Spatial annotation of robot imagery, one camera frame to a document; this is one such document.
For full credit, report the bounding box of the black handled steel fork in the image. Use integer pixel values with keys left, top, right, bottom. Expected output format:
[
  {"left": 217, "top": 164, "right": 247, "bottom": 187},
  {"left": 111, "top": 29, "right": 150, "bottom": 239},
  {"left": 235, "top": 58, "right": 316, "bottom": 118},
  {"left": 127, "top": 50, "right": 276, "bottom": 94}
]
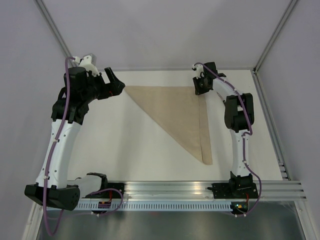
[{"left": 216, "top": 92, "right": 226, "bottom": 105}]

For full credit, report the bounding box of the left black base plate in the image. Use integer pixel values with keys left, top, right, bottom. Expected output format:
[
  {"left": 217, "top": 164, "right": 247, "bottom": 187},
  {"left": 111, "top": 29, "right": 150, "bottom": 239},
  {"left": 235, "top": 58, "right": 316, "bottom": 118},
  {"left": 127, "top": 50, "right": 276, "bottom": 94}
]
[{"left": 106, "top": 182, "right": 125, "bottom": 200}]

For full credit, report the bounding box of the aluminium frame post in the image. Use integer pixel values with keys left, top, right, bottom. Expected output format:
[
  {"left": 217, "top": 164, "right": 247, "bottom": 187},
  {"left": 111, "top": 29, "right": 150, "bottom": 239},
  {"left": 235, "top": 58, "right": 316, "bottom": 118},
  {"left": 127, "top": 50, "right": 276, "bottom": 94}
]
[
  {"left": 33, "top": 0, "right": 72, "bottom": 58},
  {"left": 252, "top": 0, "right": 300, "bottom": 75}
]

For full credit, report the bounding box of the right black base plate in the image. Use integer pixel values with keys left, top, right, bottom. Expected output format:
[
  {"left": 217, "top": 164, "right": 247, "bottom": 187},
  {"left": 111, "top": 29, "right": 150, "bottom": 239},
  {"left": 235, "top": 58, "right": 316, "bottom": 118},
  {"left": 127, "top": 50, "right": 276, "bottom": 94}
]
[{"left": 206, "top": 182, "right": 259, "bottom": 199}]

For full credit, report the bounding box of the beige cloth napkin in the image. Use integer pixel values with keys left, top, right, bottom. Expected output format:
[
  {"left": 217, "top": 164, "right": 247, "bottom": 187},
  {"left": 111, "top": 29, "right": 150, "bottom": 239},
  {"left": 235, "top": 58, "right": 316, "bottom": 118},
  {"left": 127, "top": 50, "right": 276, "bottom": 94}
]
[{"left": 125, "top": 86, "right": 213, "bottom": 165}]

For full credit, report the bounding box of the aluminium front rail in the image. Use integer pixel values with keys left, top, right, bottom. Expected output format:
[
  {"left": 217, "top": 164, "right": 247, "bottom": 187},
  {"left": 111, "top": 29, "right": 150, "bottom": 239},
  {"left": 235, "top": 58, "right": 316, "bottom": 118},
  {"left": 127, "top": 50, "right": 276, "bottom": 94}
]
[{"left": 122, "top": 180, "right": 307, "bottom": 202}]

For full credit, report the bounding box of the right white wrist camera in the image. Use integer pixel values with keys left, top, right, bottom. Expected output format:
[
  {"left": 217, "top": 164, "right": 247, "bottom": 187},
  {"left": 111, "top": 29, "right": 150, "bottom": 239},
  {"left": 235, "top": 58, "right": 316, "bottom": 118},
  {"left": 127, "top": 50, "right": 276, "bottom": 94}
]
[{"left": 191, "top": 64, "right": 205, "bottom": 79}]

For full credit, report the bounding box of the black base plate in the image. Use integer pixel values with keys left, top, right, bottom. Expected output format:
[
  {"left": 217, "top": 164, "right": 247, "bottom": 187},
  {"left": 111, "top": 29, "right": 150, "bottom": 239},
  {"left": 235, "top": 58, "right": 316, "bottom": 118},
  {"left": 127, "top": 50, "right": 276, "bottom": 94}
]
[
  {"left": 106, "top": 182, "right": 125, "bottom": 200},
  {"left": 206, "top": 182, "right": 259, "bottom": 199}
]

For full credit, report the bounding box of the right aluminium frame post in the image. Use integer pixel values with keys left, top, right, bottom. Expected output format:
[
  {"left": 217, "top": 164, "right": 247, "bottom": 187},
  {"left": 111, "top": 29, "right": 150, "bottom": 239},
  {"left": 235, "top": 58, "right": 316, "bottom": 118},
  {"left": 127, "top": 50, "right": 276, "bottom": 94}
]
[{"left": 252, "top": 0, "right": 300, "bottom": 75}]

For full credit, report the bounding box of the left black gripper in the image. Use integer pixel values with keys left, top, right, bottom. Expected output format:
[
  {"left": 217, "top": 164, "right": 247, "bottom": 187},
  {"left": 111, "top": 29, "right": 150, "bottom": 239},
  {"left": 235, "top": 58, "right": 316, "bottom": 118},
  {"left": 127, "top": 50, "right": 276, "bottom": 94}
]
[{"left": 82, "top": 67, "right": 125, "bottom": 104}]

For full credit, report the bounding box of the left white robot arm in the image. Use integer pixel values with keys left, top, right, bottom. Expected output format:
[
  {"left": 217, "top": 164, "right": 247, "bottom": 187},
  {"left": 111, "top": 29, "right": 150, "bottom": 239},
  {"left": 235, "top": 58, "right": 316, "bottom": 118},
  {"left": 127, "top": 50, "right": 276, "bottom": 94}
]
[{"left": 24, "top": 66, "right": 125, "bottom": 211}]

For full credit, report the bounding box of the left aluminium frame post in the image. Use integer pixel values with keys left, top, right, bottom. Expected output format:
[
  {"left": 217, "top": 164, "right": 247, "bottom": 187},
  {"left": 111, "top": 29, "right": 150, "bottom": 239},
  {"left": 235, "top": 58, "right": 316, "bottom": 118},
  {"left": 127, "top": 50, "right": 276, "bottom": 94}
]
[{"left": 33, "top": 0, "right": 72, "bottom": 58}]

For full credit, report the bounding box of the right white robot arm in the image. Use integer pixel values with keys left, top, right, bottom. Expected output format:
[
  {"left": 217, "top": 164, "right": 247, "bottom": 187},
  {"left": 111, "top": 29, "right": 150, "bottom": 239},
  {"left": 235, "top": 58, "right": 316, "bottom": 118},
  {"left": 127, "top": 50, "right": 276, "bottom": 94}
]
[{"left": 192, "top": 62, "right": 259, "bottom": 199}]

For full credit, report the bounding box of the white slotted cable duct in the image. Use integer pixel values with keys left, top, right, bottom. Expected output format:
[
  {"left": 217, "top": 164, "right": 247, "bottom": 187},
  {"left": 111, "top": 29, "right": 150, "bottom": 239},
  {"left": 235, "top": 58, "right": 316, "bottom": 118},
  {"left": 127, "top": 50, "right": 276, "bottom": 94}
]
[{"left": 75, "top": 200, "right": 232, "bottom": 212}]

